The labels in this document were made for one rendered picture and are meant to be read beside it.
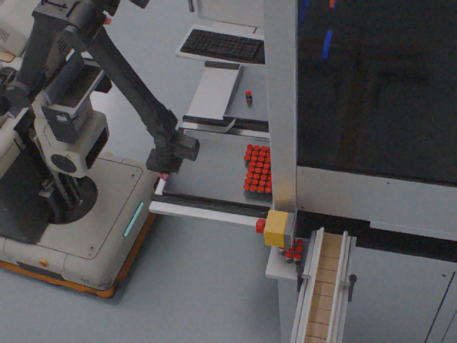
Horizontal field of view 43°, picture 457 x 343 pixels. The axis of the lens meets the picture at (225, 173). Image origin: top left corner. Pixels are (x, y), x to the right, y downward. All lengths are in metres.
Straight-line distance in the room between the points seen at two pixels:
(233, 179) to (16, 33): 0.77
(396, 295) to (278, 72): 0.94
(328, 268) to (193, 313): 1.11
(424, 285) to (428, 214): 0.36
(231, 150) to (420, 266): 0.68
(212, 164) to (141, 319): 0.98
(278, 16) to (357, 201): 0.58
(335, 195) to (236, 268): 1.23
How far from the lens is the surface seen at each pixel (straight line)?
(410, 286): 1.87
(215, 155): 1.92
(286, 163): 1.45
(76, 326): 2.71
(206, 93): 2.12
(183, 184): 1.86
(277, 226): 1.56
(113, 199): 2.66
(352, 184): 1.48
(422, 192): 1.48
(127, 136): 3.28
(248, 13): 2.47
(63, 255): 2.56
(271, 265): 1.67
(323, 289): 1.58
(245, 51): 2.35
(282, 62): 1.22
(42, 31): 1.52
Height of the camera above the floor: 2.33
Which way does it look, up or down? 51 degrees down
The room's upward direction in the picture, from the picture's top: 9 degrees counter-clockwise
